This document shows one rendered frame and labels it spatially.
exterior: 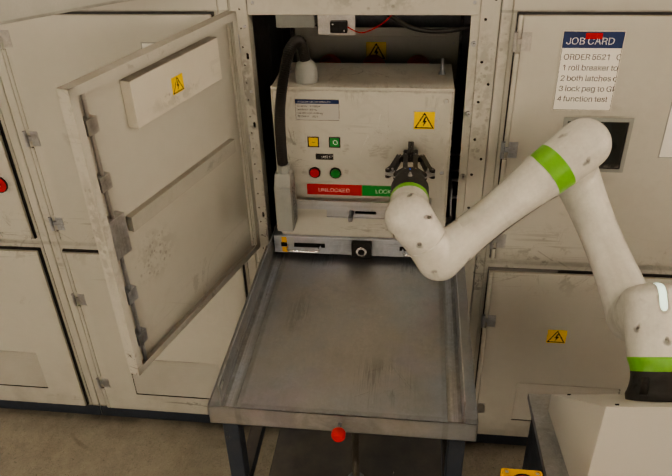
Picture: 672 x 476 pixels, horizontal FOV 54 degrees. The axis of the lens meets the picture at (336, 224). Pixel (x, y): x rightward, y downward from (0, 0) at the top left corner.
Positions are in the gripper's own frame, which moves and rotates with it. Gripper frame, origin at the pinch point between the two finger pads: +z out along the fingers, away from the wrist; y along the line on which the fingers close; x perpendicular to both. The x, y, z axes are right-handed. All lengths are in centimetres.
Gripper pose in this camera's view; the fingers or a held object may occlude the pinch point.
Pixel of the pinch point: (410, 151)
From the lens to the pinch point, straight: 180.8
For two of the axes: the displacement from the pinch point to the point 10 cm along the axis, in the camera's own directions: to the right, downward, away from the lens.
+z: 1.1, -5.2, 8.4
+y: 9.9, 0.3, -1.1
